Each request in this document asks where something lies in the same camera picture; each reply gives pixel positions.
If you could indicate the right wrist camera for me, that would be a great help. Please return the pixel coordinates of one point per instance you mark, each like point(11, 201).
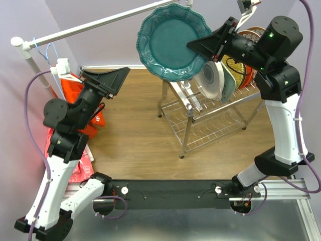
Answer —
point(247, 9)

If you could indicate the large floral plate brown rim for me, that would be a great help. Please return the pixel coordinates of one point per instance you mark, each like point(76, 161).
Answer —
point(258, 30)

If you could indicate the teal scalloped plate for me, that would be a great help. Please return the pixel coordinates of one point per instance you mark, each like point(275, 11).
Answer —
point(162, 42)

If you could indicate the light blue divided tray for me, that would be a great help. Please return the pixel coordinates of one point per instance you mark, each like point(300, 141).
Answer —
point(229, 85)

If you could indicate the woven bamboo plate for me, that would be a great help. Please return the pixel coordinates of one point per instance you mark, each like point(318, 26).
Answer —
point(236, 69)

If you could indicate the pink plastic bag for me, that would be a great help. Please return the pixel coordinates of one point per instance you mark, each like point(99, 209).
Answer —
point(84, 168)

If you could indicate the orange plate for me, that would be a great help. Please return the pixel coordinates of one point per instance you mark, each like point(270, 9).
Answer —
point(247, 77)

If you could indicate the metal dish rack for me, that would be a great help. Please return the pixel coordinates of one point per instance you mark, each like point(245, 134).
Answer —
point(197, 120)

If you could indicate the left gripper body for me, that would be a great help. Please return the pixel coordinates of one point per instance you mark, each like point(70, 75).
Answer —
point(91, 90)

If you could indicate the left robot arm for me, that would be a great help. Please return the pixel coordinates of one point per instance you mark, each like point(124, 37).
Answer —
point(52, 215)

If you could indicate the white clothes rail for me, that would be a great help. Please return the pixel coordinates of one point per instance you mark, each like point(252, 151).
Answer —
point(24, 47)

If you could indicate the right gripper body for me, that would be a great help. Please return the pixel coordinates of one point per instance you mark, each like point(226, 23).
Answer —
point(236, 44)

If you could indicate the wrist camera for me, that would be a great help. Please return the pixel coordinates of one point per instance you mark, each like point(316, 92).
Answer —
point(247, 9)
point(63, 71)

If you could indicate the blue wire hanger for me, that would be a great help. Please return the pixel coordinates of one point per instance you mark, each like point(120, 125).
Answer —
point(46, 57)

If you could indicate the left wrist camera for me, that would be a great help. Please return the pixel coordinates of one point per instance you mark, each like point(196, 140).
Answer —
point(63, 71)

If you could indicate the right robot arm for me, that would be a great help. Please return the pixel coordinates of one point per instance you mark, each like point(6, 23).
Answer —
point(280, 89)

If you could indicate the orange oven mitt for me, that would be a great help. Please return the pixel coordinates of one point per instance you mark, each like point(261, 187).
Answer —
point(72, 90)

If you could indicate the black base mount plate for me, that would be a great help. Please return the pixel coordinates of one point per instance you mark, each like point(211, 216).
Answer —
point(173, 194)

